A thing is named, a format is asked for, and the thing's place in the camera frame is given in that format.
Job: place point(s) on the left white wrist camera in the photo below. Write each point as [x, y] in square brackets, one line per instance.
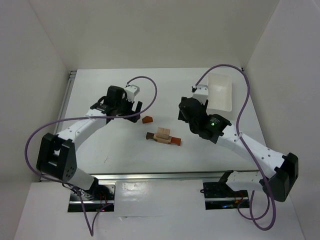
[131, 92]

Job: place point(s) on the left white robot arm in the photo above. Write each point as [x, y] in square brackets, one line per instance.
[57, 153]

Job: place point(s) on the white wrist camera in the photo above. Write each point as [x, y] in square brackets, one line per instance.
[200, 92]
[131, 92]

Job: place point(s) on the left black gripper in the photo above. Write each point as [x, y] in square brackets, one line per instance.
[135, 110]

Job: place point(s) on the reddish brown wedge block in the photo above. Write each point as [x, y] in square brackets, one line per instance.
[147, 119]

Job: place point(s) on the striped light wood block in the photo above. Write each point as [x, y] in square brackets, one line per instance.
[164, 141]

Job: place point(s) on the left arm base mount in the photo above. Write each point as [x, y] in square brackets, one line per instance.
[106, 198]

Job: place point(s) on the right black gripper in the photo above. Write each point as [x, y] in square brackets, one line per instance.
[185, 111]

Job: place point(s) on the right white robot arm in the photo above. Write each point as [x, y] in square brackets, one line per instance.
[277, 172]

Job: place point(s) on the aluminium rail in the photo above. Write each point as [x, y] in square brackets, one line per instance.
[207, 176]
[67, 94]

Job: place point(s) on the long light wood block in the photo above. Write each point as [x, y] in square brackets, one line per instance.
[157, 136]

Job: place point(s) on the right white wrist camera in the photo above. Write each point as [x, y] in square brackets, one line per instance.
[200, 92]

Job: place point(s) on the dark brown notched block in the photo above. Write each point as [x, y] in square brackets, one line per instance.
[149, 136]

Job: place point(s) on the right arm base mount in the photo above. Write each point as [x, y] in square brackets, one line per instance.
[218, 196]

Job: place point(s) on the aluminium left rail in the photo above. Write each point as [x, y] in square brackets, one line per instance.
[67, 94]

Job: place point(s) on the tan rectangular block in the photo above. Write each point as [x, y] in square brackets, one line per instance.
[166, 137]

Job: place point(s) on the aluminium front rail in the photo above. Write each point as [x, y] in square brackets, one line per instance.
[207, 176]

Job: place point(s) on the small light cube block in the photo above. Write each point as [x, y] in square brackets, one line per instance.
[166, 131]

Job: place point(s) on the white plastic bin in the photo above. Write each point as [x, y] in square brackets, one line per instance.
[220, 92]

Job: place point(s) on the orange arch block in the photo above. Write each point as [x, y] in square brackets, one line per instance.
[175, 141]

